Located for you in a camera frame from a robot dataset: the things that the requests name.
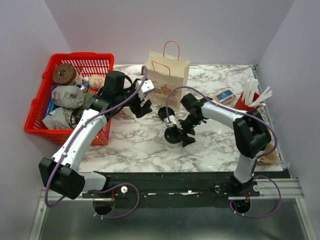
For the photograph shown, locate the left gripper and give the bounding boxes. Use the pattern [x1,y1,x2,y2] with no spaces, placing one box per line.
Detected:
[116,79,153,118]

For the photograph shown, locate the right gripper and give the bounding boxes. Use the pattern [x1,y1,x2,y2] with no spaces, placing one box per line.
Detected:
[174,114,203,147]

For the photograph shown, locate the black coffee cup lid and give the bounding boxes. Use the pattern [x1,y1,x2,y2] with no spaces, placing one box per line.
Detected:
[164,127,182,144]

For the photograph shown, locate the paper takeout bag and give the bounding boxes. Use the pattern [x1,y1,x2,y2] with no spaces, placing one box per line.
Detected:
[144,48,191,110]

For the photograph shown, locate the white paper coffee cup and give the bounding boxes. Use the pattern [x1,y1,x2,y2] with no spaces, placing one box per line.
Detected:
[166,142,181,149]

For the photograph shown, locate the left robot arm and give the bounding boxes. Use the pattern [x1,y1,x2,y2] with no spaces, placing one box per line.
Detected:
[39,66,154,200]

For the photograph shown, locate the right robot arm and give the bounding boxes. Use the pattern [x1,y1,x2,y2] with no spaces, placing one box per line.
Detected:
[178,93,272,196]

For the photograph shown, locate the beige printed bottle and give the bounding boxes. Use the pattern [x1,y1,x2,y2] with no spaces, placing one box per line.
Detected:
[82,74,106,90]

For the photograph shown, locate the blue orange card box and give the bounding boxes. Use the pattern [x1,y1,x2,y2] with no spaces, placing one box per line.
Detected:
[214,89,236,105]

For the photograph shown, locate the green avocado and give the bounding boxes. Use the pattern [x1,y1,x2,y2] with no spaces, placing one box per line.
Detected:
[80,92,94,109]

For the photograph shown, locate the red plastic basket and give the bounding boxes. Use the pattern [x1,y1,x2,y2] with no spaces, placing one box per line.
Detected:
[24,52,115,146]

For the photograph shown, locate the black food cup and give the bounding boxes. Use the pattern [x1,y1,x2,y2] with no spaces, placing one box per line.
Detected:
[69,108,84,129]

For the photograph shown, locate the white wrapped straws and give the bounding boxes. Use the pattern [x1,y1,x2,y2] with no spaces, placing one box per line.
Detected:
[240,79,273,108]

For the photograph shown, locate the grey crumpled bag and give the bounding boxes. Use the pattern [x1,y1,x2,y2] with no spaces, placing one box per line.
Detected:
[51,85,85,109]

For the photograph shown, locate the cardboard cup carrier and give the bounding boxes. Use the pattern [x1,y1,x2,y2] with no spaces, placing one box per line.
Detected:
[257,143,278,166]

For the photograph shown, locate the silver snack bag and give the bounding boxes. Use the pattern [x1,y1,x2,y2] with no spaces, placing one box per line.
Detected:
[42,107,74,130]

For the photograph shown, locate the blue flat package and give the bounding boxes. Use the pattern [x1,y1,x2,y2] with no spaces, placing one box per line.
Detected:
[41,85,58,120]

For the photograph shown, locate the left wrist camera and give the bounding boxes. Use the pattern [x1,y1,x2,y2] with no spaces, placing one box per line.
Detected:
[136,79,155,100]

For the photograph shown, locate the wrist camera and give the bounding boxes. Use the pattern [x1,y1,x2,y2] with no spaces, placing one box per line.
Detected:
[136,79,155,100]
[164,115,179,128]

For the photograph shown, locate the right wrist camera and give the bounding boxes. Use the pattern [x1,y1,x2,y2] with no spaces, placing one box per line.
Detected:
[164,115,179,128]

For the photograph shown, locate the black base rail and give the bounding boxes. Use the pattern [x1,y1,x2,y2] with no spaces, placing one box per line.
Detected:
[82,171,289,209]

